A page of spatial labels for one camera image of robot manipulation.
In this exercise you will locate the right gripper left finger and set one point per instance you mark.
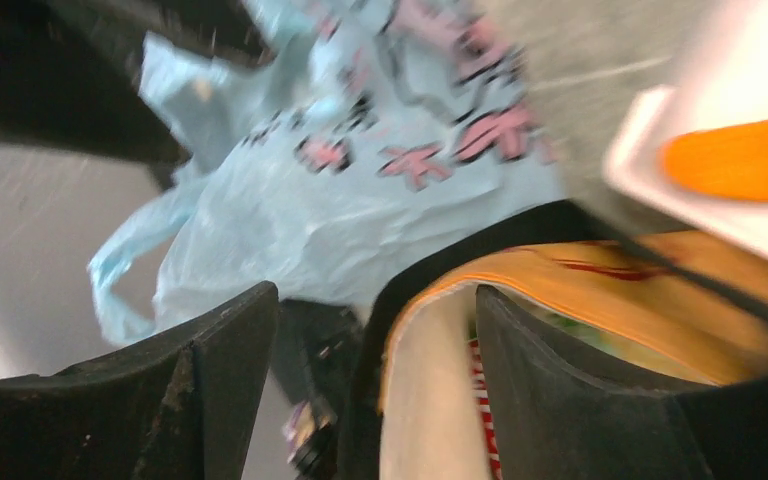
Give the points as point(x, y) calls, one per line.
point(181, 404)

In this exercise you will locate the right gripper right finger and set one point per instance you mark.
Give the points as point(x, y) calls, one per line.
point(566, 410)

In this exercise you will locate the yellow canvas tote bag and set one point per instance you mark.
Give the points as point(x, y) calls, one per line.
point(419, 405)

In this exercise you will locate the blue printed plastic grocery bag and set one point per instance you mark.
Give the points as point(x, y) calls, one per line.
point(382, 132)

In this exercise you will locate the orange toy carrot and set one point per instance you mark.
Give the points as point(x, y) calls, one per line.
point(729, 162)

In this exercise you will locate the empty white plastic basket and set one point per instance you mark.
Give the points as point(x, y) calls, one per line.
point(720, 79)

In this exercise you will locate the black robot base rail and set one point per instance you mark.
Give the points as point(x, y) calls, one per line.
point(70, 70)

